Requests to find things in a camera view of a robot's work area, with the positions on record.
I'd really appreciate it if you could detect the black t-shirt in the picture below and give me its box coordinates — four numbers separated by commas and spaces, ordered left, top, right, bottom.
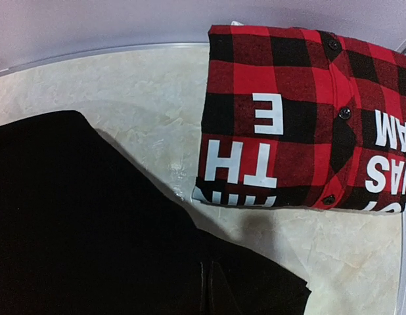
0, 111, 310, 314

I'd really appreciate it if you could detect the red black plaid shirt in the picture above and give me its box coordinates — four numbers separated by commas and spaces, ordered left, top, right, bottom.
192, 25, 406, 213

